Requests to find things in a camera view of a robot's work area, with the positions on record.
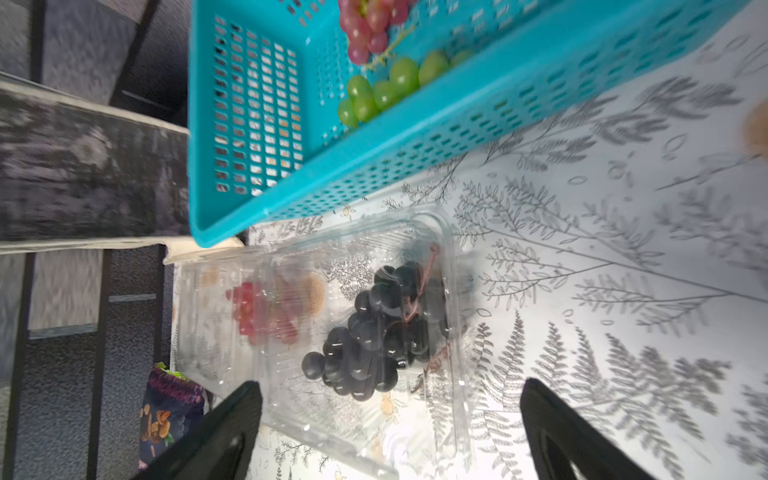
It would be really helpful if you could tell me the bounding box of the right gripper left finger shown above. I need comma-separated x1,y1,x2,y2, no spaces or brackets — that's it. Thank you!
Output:
135,381,263,480

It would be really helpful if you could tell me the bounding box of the teal plastic basket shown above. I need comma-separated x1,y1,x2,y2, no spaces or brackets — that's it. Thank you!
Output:
188,1,743,247

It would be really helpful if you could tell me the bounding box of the clear clamshell container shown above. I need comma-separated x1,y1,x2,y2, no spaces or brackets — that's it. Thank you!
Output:
259,207,472,479
174,249,329,397

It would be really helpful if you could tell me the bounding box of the black grape bunch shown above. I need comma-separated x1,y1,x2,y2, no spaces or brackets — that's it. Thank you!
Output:
300,243,451,402

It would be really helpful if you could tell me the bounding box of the green grape bunch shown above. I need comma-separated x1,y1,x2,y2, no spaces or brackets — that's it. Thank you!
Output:
337,49,475,129

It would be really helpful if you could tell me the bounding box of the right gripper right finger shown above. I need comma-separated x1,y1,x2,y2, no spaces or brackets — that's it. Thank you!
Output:
520,378,652,480

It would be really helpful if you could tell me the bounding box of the red grape bunch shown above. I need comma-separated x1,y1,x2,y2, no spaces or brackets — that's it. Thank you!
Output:
225,276,309,346
338,0,418,71

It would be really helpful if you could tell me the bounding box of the purple snack bag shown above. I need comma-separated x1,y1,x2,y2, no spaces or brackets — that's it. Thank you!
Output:
139,362,207,470

